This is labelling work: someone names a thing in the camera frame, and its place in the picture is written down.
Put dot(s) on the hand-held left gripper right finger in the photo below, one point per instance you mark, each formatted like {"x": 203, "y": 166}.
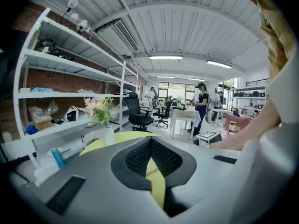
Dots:
{"x": 198, "y": 171}

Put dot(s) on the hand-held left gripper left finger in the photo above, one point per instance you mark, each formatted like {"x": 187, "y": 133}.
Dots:
{"x": 105, "y": 183}

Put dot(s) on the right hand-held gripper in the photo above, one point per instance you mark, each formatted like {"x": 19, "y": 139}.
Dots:
{"x": 208, "y": 135}

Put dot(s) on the person's right forearm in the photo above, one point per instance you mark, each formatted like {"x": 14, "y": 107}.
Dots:
{"x": 257, "y": 125}

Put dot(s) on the white desk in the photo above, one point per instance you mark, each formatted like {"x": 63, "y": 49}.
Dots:
{"x": 184, "y": 114}

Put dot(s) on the white vase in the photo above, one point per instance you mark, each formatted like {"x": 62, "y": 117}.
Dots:
{"x": 109, "y": 135}

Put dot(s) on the black office chair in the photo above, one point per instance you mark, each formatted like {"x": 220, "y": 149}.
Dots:
{"x": 137, "y": 115}
{"x": 163, "y": 112}

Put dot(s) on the teal long box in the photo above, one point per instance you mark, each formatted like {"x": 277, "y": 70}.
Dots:
{"x": 58, "y": 157}

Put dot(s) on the white rack with black cases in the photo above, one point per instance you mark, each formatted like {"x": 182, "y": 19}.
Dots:
{"x": 252, "y": 94}

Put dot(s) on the pink flower bouquet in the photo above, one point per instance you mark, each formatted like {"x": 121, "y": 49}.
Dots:
{"x": 98, "y": 109}

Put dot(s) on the white and black helmet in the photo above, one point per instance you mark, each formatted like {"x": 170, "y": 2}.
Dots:
{"x": 71, "y": 114}

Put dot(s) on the cardboard box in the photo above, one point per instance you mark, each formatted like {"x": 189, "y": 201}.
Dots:
{"x": 42, "y": 123}

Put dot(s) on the ceiling tube light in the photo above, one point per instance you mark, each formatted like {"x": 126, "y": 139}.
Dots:
{"x": 165, "y": 57}

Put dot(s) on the blue bag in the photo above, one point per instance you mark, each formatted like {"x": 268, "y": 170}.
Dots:
{"x": 31, "y": 129}

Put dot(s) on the white shelving rack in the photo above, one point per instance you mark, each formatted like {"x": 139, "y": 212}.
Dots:
{"x": 70, "y": 94}

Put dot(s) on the teal packet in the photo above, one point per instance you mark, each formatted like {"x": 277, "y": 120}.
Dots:
{"x": 42, "y": 90}

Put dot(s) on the white ceiling air conditioner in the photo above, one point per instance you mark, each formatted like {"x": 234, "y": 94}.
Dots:
{"x": 119, "y": 38}

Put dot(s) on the pile of black gear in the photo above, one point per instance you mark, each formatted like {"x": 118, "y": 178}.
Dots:
{"x": 50, "y": 46}

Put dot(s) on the white studio lamp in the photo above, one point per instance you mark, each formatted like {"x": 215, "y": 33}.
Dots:
{"x": 73, "y": 2}
{"x": 74, "y": 16}
{"x": 81, "y": 25}

